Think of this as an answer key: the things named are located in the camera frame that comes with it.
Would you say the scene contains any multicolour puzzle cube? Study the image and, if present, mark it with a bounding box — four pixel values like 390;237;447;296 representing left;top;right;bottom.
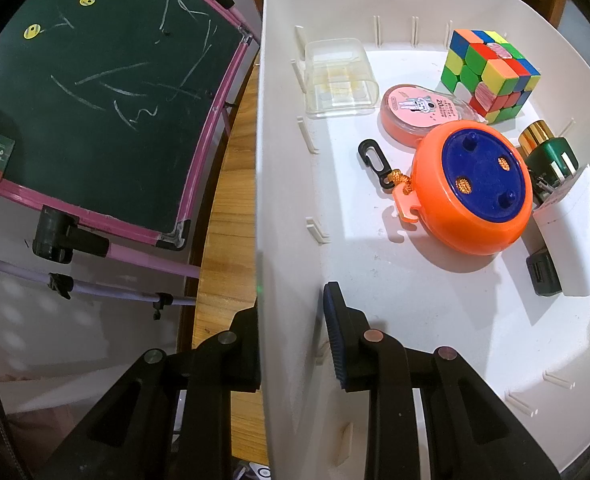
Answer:
440;29;542;125

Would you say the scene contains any black carabiner clip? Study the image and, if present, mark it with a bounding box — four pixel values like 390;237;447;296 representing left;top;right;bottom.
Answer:
357;138;395;191

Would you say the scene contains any white plastic storage bin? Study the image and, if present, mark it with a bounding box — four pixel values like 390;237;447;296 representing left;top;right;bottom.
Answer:
255;0;590;480

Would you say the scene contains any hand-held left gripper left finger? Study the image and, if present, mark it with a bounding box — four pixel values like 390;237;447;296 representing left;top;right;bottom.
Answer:
40;307;261;480

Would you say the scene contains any orange round toy blue top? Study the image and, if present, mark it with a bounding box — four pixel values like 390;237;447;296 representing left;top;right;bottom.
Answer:
385;121;533;257

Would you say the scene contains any pink correction tape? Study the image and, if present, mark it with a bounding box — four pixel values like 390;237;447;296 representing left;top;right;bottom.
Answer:
380;83;488;148

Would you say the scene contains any black power adapter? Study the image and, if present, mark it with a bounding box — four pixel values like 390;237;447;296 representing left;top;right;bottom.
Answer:
525;249;564;297

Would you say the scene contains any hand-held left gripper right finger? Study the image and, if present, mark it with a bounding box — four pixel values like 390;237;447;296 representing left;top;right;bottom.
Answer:
323;281;561;480

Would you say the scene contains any clear plastic box with stickers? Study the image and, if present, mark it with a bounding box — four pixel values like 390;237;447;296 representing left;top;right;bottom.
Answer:
304;38;380;119

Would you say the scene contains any green gold cylinder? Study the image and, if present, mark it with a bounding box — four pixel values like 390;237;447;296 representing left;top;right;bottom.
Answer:
518;120;583;206

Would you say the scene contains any green chalkboard pink frame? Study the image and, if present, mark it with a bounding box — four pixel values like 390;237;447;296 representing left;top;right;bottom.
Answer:
0;0;263;321

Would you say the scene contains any white cube charger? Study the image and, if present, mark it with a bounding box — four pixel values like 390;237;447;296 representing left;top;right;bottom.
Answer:
532;164;590;297

